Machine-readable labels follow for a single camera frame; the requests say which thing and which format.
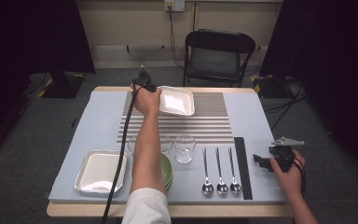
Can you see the person's white left sleeve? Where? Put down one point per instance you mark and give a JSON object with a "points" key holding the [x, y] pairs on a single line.
{"points": [[146, 208]]}

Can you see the black folding chair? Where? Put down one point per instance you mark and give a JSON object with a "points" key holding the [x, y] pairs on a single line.
{"points": [[217, 40]]}

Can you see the white square plate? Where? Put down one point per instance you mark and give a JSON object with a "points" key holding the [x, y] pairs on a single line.
{"points": [[177, 102], [96, 171]]}

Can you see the person's left hand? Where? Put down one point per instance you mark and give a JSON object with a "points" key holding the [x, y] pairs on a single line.
{"points": [[147, 101]]}

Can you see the brown white striped placemat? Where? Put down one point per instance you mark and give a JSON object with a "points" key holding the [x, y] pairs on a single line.
{"points": [[205, 124]]}

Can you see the row of black chopsticks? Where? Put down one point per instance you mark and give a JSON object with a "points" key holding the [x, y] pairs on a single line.
{"points": [[243, 168]]}

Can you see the person's right hand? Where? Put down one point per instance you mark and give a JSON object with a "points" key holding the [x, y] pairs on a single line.
{"points": [[292, 183]]}

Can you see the dark curtain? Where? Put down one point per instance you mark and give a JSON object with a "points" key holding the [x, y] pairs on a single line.
{"points": [[338, 46], [28, 31]]}

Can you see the white wall socket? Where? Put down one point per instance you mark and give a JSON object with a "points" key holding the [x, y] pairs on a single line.
{"points": [[174, 4]]}

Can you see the silver metal spoon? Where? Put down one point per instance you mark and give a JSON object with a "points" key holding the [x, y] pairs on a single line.
{"points": [[222, 188], [235, 187], [207, 188]]}

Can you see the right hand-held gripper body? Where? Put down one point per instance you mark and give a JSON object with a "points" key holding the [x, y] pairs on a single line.
{"points": [[284, 155]]}

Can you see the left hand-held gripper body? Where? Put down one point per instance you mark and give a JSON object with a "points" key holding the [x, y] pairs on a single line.
{"points": [[143, 79]]}

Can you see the small black floor object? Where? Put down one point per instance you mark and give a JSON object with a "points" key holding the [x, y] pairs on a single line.
{"points": [[74, 122]]}

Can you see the black taped stand base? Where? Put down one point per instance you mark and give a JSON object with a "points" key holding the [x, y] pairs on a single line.
{"points": [[62, 87], [273, 88]]}

